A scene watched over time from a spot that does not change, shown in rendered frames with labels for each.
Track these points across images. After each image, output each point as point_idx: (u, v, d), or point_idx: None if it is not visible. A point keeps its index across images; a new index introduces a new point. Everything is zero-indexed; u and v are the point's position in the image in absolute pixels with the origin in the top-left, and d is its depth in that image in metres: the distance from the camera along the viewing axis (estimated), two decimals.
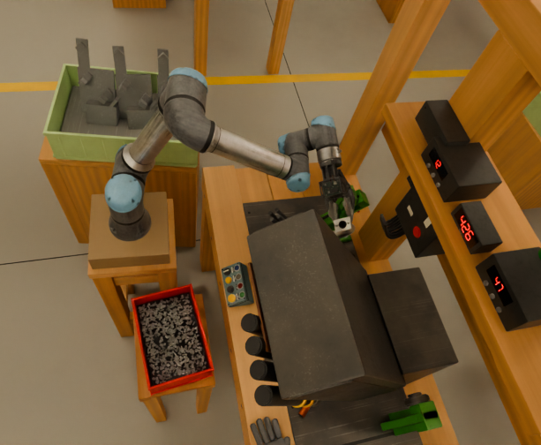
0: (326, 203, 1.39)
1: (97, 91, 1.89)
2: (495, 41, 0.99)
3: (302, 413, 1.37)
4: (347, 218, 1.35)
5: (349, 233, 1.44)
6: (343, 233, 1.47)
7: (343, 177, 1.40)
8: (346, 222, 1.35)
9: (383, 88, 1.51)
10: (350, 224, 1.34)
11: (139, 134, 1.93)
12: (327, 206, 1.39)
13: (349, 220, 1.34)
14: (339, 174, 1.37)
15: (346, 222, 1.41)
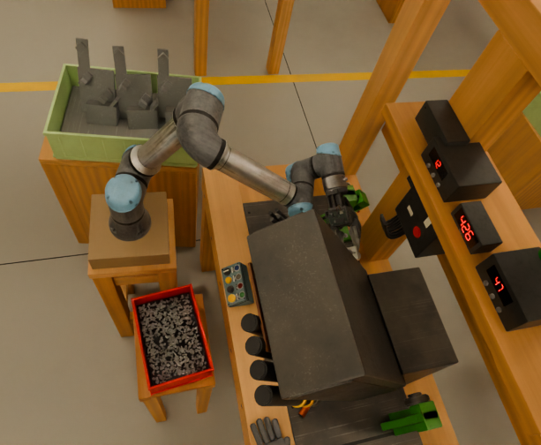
0: (332, 231, 1.38)
1: (97, 91, 1.89)
2: (495, 41, 0.99)
3: (302, 413, 1.37)
4: (353, 247, 1.33)
5: None
6: None
7: (349, 204, 1.38)
8: (352, 252, 1.33)
9: (383, 88, 1.51)
10: (356, 254, 1.32)
11: (139, 134, 1.93)
12: (334, 234, 1.37)
13: (356, 249, 1.32)
14: (345, 202, 1.35)
15: (352, 251, 1.39)
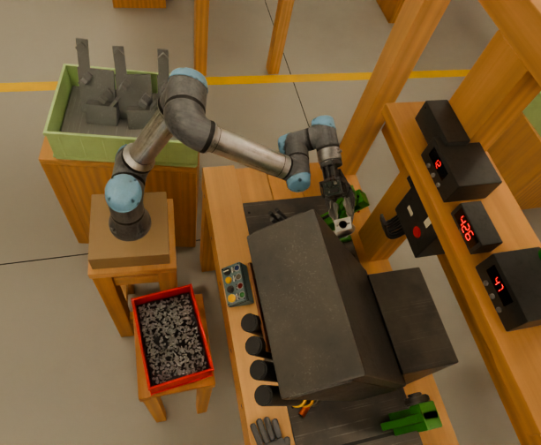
0: (326, 203, 1.39)
1: (97, 91, 1.89)
2: (495, 41, 0.99)
3: (302, 413, 1.37)
4: (347, 218, 1.35)
5: (349, 233, 1.45)
6: (343, 233, 1.47)
7: (344, 177, 1.40)
8: (346, 222, 1.35)
9: (383, 88, 1.51)
10: (350, 224, 1.34)
11: (139, 134, 1.93)
12: (327, 206, 1.39)
13: (349, 220, 1.34)
14: (340, 174, 1.37)
15: (347, 222, 1.41)
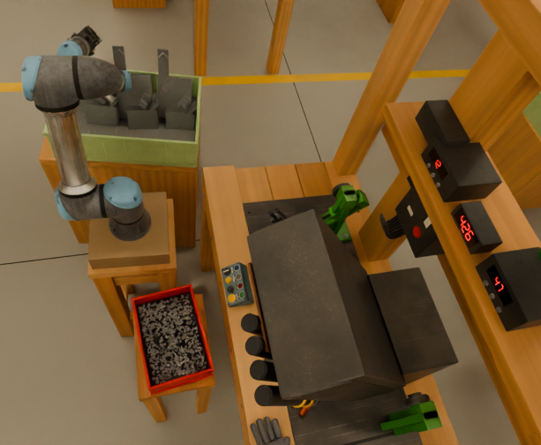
0: (93, 52, 1.68)
1: None
2: (495, 41, 0.99)
3: (302, 413, 1.37)
4: None
5: None
6: None
7: None
8: None
9: (383, 88, 1.51)
10: None
11: (139, 134, 1.93)
12: (93, 51, 1.69)
13: None
14: None
15: None
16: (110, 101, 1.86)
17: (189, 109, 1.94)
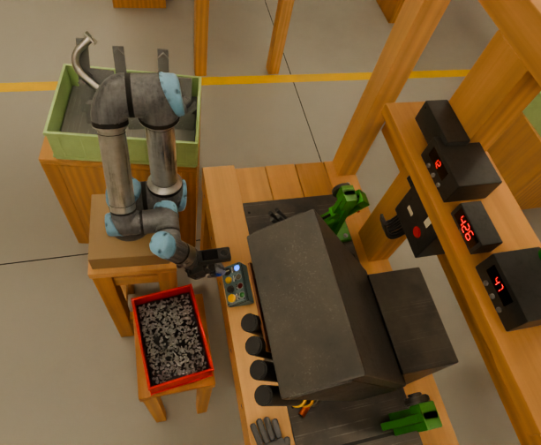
0: None
1: None
2: (495, 41, 0.99)
3: (302, 413, 1.37)
4: (86, 33, 1.71)
5: (78, 56, 1.78)
6: (79, 63, 1.78)
7: (207, 262, 1.41)
8: (88, 34, 1.72)
9: (383, 88, 1.51)
10: (86, 31, 1.72)
11: (139, 134, 1.93)
12: None
13: (86, 32, 1.71)
14: (198, 265, 1.42)
15: (80, 49, 1.74)
16: None
17: (189, 109, 1.94)
